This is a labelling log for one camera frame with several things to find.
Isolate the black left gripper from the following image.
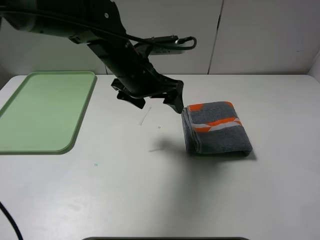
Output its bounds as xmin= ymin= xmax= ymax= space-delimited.
xmin=87 ymin=40 xmax=184 ymax=114

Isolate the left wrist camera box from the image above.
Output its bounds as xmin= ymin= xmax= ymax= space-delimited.
xmin=134 ymin=35 xmax=188 ymax=56

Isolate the light green plastic tray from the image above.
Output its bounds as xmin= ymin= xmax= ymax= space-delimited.
xmin=0 ymin=71 xmax=97 ymax=155

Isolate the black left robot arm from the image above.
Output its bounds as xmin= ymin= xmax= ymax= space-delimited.
xmin=0 ymin=0 xmax=184 ymax=113

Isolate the grey towel with orange pattern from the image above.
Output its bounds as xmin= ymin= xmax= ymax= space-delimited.
xmin=181 ymin=101 xmax=253 ymax=157

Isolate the black left camera cable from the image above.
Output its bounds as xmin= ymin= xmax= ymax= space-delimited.
xmin=0 ymin=9 xmax=198 ymax=240

